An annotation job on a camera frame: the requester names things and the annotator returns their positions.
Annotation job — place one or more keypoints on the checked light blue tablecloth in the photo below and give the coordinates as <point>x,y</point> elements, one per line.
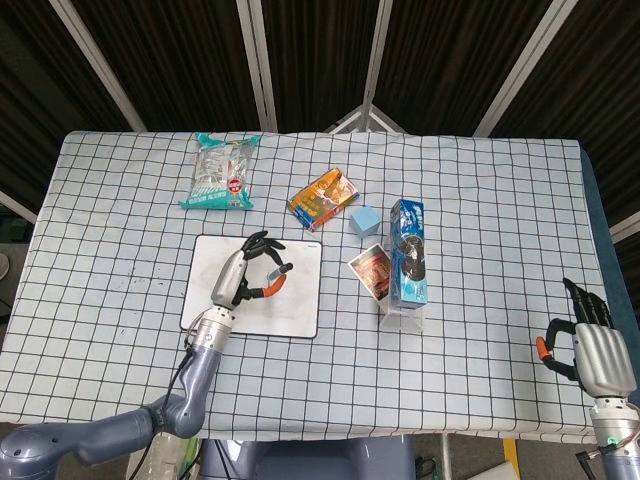
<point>475,225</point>

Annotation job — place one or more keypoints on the white partition post with feet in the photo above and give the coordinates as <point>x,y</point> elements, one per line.
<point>376,50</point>

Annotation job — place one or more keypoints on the red photo card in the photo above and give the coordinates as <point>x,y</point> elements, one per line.
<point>372,270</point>

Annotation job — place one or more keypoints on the orange snack box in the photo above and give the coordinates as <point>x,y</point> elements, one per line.
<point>322,200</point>

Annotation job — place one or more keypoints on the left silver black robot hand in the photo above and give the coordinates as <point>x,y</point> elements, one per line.
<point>230,280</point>

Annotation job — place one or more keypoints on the metal table leg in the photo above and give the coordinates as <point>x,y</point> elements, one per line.
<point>445,457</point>

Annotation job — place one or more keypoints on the teal silver snack bag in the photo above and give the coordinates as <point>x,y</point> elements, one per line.
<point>220,175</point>

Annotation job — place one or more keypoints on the clear plastic bag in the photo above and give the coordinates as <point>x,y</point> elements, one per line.
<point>170,462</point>

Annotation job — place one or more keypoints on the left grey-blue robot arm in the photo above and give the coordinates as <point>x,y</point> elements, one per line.
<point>200,370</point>

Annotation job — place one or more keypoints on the clear acrylic stand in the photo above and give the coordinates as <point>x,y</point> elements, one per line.
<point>402,320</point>

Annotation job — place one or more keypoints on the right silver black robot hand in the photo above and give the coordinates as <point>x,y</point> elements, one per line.
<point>602,355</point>

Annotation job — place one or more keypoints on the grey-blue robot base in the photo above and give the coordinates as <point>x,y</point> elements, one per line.
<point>310,460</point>

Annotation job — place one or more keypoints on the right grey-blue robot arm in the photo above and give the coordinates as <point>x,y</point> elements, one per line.
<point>617,435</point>

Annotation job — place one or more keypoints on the white partition frame post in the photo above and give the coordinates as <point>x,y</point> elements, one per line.
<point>17,206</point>
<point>520,65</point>
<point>257,65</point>
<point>625,227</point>
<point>100,60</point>

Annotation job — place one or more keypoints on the green whiteboard marker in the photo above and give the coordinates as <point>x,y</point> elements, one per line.
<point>275,274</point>

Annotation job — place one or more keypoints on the blue cookie box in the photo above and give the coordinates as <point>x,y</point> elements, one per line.
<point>409,250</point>

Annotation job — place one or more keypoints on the white dry-erase board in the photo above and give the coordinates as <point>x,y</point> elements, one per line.
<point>300,300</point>

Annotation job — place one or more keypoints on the light blue foam cube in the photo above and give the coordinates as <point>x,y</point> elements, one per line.
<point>364,221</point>

